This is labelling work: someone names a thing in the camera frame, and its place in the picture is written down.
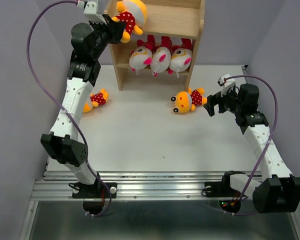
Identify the orange plush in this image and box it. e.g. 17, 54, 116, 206
82, 88, 109, 113
112, 0, 148, 43

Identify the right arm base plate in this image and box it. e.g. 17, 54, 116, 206
201, 181, 238, 198

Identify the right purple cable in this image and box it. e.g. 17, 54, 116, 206
224, 74, 278, 216

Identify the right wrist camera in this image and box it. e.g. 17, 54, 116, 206
217, 73, 236, 97

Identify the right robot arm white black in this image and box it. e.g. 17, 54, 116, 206
202, 83, 300, 214

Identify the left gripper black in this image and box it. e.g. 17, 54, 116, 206
88, 14, 126, 60

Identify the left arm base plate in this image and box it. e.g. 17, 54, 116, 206
68, 181, 118, 199

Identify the purple cable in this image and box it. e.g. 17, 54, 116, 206
224, 74, 278, 216
26, 0, 113, 218

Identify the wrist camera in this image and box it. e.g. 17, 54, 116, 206
217, 73, 236, 97
76, 0, 106, 24

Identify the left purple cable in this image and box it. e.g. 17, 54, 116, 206
26, 0, 113, 218

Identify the wooden shelf unit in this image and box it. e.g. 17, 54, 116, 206
109, 0, 206, 91

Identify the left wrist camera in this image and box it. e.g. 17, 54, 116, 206
76, 0, 106, 24

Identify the aluminium mounting rail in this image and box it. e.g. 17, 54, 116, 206
30, 171, 224, 202

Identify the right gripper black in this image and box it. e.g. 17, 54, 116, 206
202, 85, 243, 117

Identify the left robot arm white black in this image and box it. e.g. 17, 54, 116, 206
40, 14, 125, 199

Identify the white pink plush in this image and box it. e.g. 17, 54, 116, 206
168, 38, 193, 77
129, 34, 156, 75
150, 36, 172, 77

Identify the orange plush facing up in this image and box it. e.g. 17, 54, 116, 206
170, 87, 208, 114

